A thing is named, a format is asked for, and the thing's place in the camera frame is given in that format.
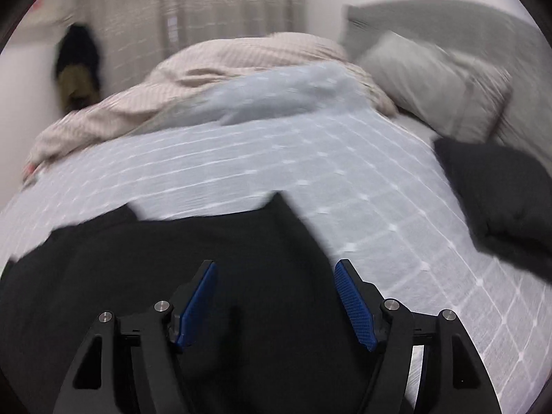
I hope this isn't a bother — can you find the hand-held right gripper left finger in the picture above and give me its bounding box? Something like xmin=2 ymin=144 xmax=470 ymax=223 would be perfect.
xmin=52 ymin=260 xmax=219 ymax=414

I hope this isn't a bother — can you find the olive hanging garment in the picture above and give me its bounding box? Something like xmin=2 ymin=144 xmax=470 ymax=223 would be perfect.
xmin=58 ymin=68 xmax=103 ymax=112

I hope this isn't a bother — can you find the white checked bed cover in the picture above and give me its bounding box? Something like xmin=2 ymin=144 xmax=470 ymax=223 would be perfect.
xmin=0 ymin=61 xmax=552 ymax=414

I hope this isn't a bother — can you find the grey pillow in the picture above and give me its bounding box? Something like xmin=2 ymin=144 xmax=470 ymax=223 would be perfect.
xmin=357 ymin=30 xmax=515 ymax=144

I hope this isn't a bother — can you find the dark hanging garment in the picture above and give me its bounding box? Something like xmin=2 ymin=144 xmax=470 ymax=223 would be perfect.
xmin=53 ymin=23 xmax=103 ymax=92

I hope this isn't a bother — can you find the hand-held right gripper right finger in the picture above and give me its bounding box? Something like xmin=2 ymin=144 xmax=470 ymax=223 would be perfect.
xmin=334 ymin=259 xmax=503 ymax=414

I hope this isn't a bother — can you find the grey quilted headboard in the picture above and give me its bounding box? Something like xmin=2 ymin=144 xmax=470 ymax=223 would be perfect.
xmin=342 ymin=0 xmax=552 ymax=162

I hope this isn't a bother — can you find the black jacket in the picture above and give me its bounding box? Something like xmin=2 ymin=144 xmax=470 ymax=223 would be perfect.
xmin=0 ymin=190 xmax=384 ymax=414

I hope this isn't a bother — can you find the grey star curtain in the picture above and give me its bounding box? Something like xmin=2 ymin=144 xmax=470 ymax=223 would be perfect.
xmin=75 ymin=0 xmax=307 ymax=100

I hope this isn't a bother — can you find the striped beige duvet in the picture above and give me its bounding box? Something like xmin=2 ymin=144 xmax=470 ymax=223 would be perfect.
xmin=23 ymin=31 xmax=400 ymax=184

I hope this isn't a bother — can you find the black folded garment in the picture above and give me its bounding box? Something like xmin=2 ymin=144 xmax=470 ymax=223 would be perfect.
xmin=432 ymin=137 xmax=552 ymax=286

